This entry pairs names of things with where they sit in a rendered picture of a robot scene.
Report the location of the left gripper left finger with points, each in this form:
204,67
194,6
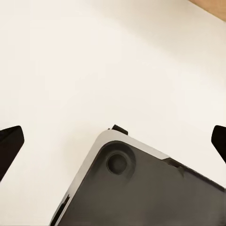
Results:
11,141

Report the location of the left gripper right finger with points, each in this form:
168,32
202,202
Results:
219,140

